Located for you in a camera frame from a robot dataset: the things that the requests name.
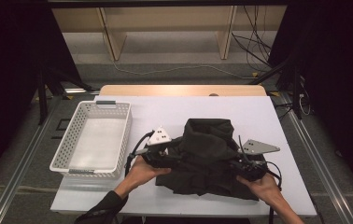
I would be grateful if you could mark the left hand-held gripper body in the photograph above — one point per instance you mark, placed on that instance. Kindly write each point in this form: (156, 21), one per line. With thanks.
(159, 155)

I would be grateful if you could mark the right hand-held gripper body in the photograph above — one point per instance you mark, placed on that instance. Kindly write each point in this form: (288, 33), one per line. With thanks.
(254, 169)

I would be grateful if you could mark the dark grey garment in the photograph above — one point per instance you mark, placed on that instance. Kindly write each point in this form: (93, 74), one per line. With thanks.
(205, 140)

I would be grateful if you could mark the white perforated plastic basket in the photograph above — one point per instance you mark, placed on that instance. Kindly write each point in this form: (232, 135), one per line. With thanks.
(96, 143)

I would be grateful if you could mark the person's right hand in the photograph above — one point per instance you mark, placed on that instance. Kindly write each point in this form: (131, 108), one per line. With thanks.
(263, 188)

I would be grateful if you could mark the person's left hand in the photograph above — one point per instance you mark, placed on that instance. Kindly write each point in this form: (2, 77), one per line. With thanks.
(140, 174)

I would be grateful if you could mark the yellow tape marker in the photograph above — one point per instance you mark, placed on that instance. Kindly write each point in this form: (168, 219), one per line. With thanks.
(69, 97)
(255, 74)
(275, 93)

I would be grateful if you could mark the black metal stand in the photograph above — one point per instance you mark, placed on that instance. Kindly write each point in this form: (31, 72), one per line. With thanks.
(296, 93)

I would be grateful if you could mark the black curtain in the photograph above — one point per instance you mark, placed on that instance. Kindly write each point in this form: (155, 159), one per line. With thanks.
(342, 77)
(6, 77)

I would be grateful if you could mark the black tripod stand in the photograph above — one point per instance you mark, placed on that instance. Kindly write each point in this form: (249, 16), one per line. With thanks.
(42, 99)

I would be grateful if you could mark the light wooden shelf unit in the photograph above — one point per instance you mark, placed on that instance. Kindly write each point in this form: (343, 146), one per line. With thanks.
(165, 18)

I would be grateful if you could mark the aluminium floor rail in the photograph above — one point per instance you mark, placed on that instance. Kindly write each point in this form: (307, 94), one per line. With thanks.
(317, 161)
(25, 161)

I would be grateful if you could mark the short silver rail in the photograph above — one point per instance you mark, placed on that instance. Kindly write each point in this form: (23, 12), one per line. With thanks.
(78, 90)

